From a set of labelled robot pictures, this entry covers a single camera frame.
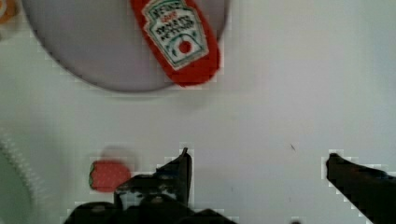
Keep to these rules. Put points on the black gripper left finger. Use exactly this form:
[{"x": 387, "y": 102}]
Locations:
[{"x": 172, "y": 180}]

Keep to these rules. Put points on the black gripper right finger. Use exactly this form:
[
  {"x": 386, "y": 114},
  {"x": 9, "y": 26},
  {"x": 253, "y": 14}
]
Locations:
[{"x": 371, "y": 190}]

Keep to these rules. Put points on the red plush ketchup bottle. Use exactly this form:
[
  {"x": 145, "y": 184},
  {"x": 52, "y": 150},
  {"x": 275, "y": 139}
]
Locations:
[{"x": 180, "y": 38}]

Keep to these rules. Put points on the grey round plate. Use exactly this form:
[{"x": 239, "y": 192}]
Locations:
[{"x": 100, "y": 41}]

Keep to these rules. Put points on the large red strawberry toy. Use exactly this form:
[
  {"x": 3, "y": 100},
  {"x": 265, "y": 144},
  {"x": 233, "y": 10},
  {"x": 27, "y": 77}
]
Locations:
[{"x": 107, "y": 175}]

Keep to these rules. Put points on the green colander basket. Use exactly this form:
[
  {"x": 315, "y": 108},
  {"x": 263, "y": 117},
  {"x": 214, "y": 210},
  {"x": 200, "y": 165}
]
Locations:
[{"x": 17, "y": 195}]

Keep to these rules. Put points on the orange slice toy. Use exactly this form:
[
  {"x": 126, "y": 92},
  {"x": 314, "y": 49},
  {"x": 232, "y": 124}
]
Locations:
[{"x": 8, "y": 9}]

